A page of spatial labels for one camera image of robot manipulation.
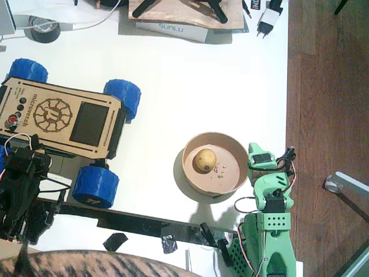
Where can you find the yellow-brown round fruit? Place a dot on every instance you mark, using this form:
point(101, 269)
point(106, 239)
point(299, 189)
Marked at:
point(204, 160)

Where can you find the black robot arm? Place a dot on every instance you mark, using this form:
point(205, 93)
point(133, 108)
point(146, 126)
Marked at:
point(20, 202)

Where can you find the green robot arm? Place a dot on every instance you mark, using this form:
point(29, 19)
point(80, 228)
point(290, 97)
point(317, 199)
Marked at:
point(276, 239)

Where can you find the brown paper bowl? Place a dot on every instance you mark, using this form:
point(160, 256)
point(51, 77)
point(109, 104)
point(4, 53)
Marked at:
point(227, 179)

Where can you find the wooden microrover chassis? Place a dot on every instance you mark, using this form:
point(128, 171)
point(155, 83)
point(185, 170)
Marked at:
point(29, 135)

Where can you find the grey caster furniture leg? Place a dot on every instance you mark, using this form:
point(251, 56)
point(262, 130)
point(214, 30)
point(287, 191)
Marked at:
point(350, 180)

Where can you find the flat black tape piece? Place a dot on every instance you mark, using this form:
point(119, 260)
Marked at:
point(115, 241)

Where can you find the brown striped garment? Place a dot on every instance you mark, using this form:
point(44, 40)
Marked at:
point(86, 267)

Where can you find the crumpled black tape piece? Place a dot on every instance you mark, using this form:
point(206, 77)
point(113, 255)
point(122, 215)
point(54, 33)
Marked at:
point(169, 245)

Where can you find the long black mounting bar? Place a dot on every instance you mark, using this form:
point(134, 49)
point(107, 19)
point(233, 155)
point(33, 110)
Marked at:
point(138, 223)

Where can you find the black tape roll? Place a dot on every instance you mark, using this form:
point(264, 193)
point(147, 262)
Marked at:
point(53, 36)

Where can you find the light grey device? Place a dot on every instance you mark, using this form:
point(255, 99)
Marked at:
point(7, 17)

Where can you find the white black power adapter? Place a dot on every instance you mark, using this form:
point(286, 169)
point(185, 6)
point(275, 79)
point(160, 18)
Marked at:
point(269, 16)

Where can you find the black stand leg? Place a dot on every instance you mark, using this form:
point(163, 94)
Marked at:
point(219, 13)
point(141, 10)

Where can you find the black plug adapter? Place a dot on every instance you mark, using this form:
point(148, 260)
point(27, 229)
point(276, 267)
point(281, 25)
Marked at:
point(276, 5)

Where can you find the white SUNLU box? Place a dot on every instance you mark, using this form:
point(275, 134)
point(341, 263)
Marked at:
point(173, 30)

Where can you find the black printed label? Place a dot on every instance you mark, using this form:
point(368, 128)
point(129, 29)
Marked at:
point(255, 4)

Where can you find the plywood board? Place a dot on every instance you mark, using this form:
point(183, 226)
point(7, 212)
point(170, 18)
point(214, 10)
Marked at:
point(184, 14)

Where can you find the black furniture leg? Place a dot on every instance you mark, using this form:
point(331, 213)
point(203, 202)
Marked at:
point(340, 6)

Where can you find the grey metal frame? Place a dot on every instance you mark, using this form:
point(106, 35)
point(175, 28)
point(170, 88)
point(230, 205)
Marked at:
point(360, 265)

